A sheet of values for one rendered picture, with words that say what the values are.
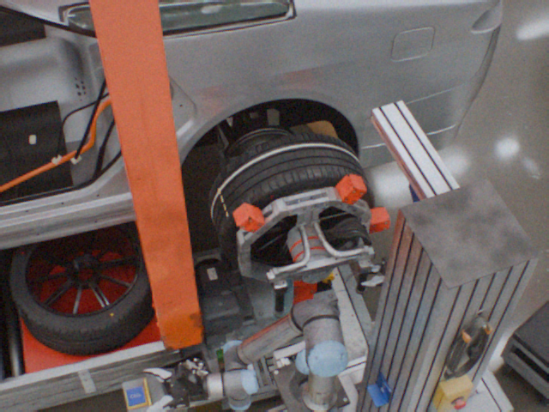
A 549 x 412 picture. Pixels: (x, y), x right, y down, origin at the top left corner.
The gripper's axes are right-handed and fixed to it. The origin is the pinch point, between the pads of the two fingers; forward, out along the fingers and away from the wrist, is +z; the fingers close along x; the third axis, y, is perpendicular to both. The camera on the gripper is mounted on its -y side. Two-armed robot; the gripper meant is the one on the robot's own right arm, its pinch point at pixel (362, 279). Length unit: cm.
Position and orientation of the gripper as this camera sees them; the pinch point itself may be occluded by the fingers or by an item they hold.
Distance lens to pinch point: 334.0
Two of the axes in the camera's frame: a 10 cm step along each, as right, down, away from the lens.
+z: -9.6, 2.2, -1.7
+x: 2.8, 7.8, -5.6
